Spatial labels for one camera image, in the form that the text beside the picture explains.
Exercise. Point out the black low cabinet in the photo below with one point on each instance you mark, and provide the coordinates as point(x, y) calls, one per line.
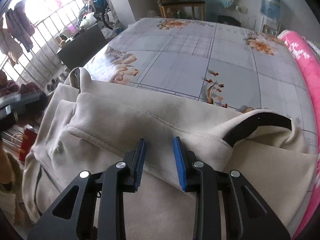
point(81, 49)

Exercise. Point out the pink floral fleece blanket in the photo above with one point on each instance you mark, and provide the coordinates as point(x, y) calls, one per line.
point(308, 64)

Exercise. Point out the grey knitted blanket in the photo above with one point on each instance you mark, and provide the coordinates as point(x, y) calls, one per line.
point(314, 46)

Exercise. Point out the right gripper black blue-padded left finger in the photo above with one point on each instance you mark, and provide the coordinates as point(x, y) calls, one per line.
point(92, 205)

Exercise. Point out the beige zip jacket black trim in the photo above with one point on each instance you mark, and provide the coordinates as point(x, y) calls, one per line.
point(91, 125)

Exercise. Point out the floral grey bed sheet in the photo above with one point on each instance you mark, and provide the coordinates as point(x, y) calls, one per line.
point(228, 66)

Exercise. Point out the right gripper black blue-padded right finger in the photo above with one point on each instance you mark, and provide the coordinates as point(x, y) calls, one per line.
point(227, 205)

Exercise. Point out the blue water jug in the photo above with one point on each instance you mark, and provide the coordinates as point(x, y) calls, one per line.
point(271, 9)

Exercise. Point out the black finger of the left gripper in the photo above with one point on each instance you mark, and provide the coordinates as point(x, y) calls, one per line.
point(22, 109)

